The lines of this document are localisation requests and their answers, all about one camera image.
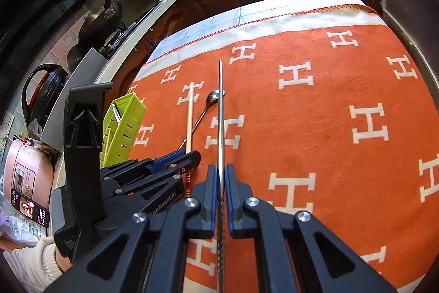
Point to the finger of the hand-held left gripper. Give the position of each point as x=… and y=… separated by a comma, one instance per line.
x=185, y=164
x=168, y=161

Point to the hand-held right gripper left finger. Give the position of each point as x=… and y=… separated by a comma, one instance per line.
x=212, y=207

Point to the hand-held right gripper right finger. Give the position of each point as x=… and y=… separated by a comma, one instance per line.
x=231, y=207

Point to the cream chopstick with red end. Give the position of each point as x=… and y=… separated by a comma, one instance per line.
x=189, y=114

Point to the green plastic utensil tray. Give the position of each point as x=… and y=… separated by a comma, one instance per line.
x=127, y=131

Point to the metal chopstick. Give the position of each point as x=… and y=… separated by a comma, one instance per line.
x=221, y=107

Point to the thin metal stirring spoon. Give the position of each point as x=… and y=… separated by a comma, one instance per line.
x=212, y=96

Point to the person's left forearm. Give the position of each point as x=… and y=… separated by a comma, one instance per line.
x=34, y=265

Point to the pink rice cooker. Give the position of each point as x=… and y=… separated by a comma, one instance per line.
x=31, y=166

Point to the black smartphone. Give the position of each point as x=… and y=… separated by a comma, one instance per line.
x=29, y=207

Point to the black electric kettle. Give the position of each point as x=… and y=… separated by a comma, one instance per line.
x=48, y=87

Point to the stainless steel splash guard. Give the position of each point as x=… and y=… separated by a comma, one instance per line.
x=79, y=73

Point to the clear plastic packet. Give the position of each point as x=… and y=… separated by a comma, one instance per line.
x=20, y=231

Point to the orange printed blanket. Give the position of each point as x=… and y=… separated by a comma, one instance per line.
x=308, y=142

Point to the small black pot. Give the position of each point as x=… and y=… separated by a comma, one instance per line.
x=77, y=56

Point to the black stove top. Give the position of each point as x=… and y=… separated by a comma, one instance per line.
x=116, y=39

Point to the large black frying pan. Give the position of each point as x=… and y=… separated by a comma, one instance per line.
x=97, y=21

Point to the black range hood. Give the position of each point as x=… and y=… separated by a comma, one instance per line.
x=27, y=21

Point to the pale table cover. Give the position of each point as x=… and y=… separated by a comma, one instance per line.
x=274, y=6

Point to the stainless steel appliance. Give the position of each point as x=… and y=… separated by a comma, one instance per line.
x=404, y=4

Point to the white wall socket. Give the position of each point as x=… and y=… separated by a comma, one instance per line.
x=6, y=126

